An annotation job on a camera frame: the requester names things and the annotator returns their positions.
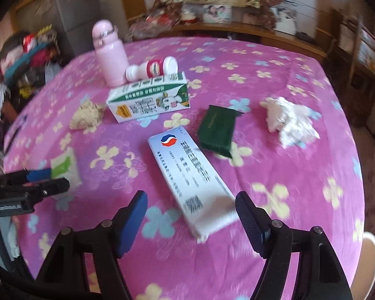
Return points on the grey refrigerator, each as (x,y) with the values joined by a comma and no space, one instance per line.
(75,12)

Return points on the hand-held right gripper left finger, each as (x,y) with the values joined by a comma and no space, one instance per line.
(132,222)

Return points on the white green milk carton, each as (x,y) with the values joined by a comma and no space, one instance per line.
(147,100)

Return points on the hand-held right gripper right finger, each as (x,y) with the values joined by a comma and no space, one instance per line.
(250,222)

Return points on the teal bag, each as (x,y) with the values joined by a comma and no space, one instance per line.
(22,62)

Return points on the purple floral tablecloth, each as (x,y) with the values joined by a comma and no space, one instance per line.
(268,178)

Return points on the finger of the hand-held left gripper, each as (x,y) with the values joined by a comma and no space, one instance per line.
(54,184)
(39,174)

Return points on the pink insulated bottle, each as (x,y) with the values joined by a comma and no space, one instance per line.
(111,56)

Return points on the crumpled brown paper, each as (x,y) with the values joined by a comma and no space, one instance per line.
(87,115)

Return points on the grey cloth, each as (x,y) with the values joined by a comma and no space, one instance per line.
(4,247)

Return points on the crumpled white tissue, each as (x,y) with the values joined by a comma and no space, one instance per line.
(287,120)

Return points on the wooden sideboard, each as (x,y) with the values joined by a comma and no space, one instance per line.
(237,31)

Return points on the red white checked item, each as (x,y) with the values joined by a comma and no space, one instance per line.
(29,43)

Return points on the white pill bottle red label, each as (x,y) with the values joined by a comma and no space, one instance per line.
(153,68)

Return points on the small photo frame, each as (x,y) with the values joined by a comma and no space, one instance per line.
(217,13)

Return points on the white framed photo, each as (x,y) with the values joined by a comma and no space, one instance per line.
(287,22)

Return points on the white green tissue packet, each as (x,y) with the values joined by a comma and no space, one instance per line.
(67,165)

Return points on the white blue medicine box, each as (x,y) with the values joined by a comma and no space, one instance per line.
(190,178)

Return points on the wooden chair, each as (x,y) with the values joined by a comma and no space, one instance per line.
(359,65)

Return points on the dark green packet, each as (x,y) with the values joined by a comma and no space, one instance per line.
(217,129)

